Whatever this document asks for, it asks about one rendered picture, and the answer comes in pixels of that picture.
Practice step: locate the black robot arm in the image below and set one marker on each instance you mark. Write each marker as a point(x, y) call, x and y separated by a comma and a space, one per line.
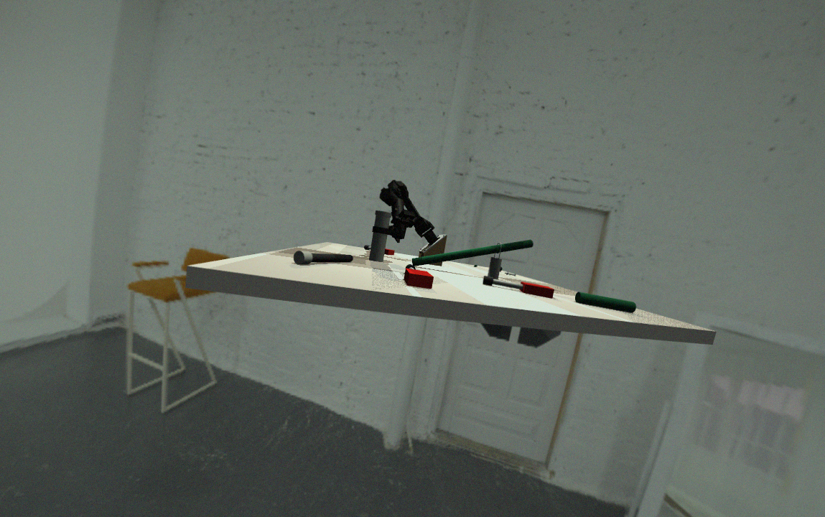
point(397, 195)

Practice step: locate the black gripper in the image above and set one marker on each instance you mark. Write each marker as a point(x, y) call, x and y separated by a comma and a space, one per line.
point(401, 219)

